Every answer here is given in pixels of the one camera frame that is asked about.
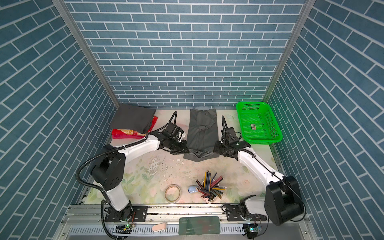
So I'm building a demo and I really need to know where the folded dark grey t shirt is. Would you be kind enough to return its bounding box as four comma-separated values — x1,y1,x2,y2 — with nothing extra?
110,104,156,134

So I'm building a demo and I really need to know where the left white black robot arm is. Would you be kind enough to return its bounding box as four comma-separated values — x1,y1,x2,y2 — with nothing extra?
90,123,189,213

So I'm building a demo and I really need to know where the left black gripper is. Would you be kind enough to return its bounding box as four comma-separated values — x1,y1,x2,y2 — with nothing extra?
167,137,191,155

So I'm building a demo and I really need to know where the folded red t shirt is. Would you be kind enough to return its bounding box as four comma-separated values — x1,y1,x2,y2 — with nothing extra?
111,115,158,139

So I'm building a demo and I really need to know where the bundle of coloured pencils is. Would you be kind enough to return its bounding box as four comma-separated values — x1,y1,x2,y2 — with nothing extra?
196,171,227,203

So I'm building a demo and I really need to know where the small blue pencil sharpener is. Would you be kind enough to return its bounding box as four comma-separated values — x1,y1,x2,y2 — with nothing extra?
188,186,199,193

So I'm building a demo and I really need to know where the left small circuit board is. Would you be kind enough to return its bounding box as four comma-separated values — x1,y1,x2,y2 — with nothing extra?
113,224,134,235

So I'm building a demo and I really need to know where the black mounting plate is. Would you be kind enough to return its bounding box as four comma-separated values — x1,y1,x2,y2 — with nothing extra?
104,206,148,223
221,204,267,222

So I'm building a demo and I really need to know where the left black corrugated cable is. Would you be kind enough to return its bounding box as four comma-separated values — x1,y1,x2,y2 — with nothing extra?
74,110,178,240

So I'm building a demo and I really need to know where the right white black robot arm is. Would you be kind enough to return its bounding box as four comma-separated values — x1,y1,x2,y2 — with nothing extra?
214,126,307,226

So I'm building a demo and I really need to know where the small circuit board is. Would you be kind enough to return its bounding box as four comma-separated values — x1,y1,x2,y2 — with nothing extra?
113,224,134,235
242,224,259,240

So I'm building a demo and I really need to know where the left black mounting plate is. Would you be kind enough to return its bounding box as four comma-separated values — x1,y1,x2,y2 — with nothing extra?
104,206,148,223

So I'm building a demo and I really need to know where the right small circuit board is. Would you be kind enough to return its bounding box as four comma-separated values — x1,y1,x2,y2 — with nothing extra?
242,224,259,240

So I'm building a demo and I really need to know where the pink eraser block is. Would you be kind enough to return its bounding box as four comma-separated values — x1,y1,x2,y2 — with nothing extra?
152,223,167,232

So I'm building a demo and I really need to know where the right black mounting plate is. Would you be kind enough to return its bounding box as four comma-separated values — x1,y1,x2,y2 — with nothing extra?
221,204,267,222

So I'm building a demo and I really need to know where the green plastic basket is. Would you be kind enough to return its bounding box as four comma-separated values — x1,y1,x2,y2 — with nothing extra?
236,102,283,145

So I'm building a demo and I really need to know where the roll of clear tape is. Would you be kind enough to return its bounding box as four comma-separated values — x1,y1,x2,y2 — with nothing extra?
165,184,181,204

